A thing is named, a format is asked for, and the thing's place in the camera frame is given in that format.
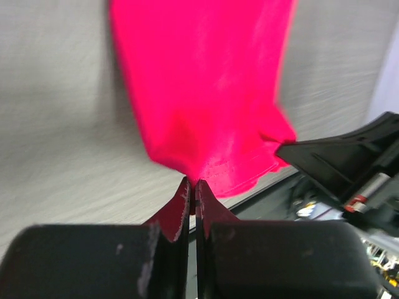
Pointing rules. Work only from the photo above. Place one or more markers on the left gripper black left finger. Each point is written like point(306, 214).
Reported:
point(102, 261)

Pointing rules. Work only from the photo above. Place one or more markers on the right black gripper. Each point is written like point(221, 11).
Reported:
point(361, 166)

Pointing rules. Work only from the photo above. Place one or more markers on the crimson red t shirt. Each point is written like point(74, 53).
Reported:
point(203, 81)

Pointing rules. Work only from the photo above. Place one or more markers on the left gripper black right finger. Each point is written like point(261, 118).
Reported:
point(277, 259)

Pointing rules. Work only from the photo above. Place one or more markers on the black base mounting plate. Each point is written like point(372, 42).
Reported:
point(293, 198)

